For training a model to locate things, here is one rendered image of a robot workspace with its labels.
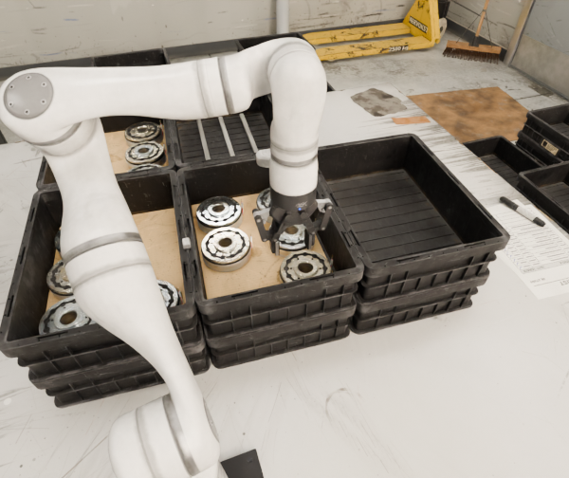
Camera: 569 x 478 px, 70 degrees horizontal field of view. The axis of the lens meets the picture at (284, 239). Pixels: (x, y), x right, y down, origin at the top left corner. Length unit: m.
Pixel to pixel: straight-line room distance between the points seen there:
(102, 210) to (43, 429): 0.52
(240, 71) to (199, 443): 0.42
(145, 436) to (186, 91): 0.39
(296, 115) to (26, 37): 3.70
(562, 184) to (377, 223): 1.31
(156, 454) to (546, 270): 1.00
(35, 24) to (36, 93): 3.53
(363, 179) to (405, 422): 0.58
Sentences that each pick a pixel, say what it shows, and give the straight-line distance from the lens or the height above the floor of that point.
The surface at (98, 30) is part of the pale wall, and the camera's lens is 4.07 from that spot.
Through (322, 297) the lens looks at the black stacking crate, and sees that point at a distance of 0.76.
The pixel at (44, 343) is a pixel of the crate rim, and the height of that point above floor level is 0.93.
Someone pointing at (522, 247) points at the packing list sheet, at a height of 0.70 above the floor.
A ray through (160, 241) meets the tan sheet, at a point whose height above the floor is 0.83.
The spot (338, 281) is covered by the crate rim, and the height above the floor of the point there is 0.92.
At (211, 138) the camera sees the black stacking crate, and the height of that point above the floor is 0.83.
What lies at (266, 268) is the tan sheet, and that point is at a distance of 0.86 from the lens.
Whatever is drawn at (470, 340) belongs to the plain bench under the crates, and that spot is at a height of 0.70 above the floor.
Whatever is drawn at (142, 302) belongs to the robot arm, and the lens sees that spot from 0.49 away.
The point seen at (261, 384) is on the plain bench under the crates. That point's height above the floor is 0.70.
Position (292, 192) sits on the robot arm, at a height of 1.09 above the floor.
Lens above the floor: 1.48
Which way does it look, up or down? 45 degrees down
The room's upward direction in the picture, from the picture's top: straight up
